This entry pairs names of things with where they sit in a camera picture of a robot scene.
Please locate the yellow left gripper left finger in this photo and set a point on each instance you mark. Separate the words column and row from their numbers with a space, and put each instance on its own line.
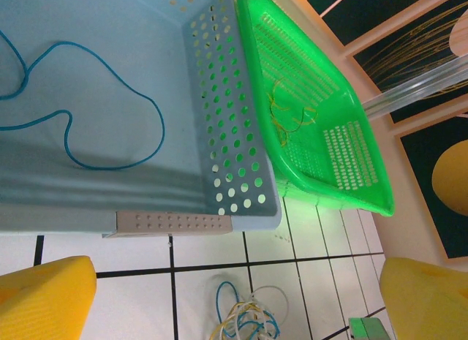
column 44, row 300

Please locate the green plastic mesh basket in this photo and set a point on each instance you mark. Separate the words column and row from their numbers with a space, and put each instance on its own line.
column 351, row 109

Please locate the gold oval leaf wall panel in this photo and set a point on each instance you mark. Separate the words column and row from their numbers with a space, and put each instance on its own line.
column 449, row 179

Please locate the aluminium frame post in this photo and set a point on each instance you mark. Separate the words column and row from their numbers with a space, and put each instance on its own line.
column 420, row 87

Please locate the pink disc gold-line wall panel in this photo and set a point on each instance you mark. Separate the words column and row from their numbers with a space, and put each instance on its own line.
column 402, row 55

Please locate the flower outline wall panel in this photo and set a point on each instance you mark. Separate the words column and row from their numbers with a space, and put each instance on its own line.
column 365, row 11

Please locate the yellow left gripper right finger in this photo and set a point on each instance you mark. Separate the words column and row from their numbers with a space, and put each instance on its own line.
column 428, row 303

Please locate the light blue perforated basket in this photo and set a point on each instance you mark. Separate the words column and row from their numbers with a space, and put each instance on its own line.
column 109, row 98

